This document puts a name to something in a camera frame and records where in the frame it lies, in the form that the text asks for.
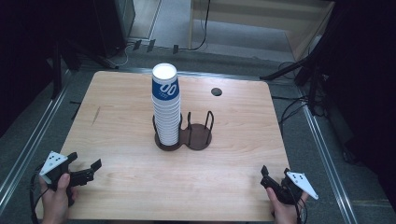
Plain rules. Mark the person's right hand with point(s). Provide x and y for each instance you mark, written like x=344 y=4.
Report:
x=285 y=213

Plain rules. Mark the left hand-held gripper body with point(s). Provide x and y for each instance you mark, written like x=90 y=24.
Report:
x=53 y=161

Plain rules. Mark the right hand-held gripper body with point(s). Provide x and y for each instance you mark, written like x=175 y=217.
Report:
x=300 y=183

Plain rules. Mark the metal floor rail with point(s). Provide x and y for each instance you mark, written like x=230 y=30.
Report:
x=31 y=146
x=327 y=161

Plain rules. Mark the dark brown cup holder rack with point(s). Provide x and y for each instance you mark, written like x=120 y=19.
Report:
x=197 y=137

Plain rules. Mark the person's left hand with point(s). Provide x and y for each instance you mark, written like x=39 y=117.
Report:
x=56 y=205

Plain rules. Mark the black cabinet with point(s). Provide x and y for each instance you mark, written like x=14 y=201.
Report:
x=113 y=25

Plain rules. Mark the light wooden furniture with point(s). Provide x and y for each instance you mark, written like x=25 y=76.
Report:
x=255 y=21

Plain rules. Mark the stack of paper cups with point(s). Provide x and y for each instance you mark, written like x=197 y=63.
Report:
x=166 y=115

